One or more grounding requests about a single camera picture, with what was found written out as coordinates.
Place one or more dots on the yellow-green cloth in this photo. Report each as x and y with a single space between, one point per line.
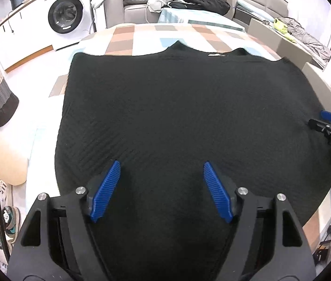
281 26

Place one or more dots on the white cabinet with wooden trim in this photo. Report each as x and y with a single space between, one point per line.
22 41

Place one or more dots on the cream waste bin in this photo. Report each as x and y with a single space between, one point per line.
4 161

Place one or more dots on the teal checkered cloth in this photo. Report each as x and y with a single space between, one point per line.
197 16

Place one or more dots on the white and green sneaker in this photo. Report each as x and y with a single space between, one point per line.
10 225

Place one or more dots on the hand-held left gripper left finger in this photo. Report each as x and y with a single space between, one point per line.
107 193

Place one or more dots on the white washing machine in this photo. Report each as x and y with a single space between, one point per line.
66 11

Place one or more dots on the light grey clothes pile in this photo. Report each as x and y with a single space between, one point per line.
159 3

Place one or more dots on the grey sofa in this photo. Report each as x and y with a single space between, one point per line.
112 8

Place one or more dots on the checkered blanket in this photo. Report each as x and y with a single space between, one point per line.
142 39

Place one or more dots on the black knit sweater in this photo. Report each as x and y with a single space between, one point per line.
183 108

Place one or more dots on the light blue pillow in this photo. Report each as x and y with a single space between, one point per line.
250 8

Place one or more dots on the grey puffer jacket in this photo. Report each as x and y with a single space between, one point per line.
306 38

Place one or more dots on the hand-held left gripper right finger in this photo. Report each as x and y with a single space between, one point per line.
216 193

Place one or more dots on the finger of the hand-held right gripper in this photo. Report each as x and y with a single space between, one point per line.
320 125
330 116

